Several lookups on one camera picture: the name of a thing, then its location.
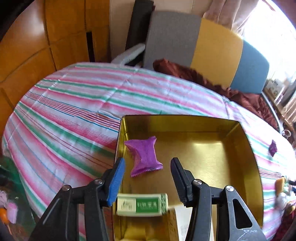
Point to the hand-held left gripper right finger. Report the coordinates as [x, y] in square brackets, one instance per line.
[181, 183]

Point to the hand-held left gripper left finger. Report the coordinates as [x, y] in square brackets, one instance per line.
[116, 180]

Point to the green white small box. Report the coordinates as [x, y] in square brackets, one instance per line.
[145, 204]

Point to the purple snack packet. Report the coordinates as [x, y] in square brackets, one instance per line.
[144, 155]

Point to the beige cardboard box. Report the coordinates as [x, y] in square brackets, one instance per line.
[178, 222]

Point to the gold tin box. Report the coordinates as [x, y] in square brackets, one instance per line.
[208, 150]

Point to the striped bed sheet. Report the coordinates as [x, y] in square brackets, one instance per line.
[81, 104]

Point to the small dark purple wrapper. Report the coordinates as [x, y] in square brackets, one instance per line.
[273, 147]

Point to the rolled cream sock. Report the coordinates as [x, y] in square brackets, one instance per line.
[281, 199]

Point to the dark red blanket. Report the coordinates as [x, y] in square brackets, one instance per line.
[245, 99]

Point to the pink plastic toy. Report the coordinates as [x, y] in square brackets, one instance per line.
[11, 210]

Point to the red cloth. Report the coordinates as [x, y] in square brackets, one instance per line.
[286, 227]

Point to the orange plastic toy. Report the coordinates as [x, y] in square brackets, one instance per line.
[3, 215]

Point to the white carton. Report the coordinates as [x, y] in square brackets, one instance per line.
[275, 87]

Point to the wooden wardrobe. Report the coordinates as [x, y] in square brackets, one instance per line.
[30, 46]

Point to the window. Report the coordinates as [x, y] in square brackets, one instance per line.
[277, 46]

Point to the beige patterned curtain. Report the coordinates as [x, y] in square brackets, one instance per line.
[231, 14]

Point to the grey bed rail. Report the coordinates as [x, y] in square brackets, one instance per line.
[270, 106]

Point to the white bed rail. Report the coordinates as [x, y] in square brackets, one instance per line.
[131, 52]

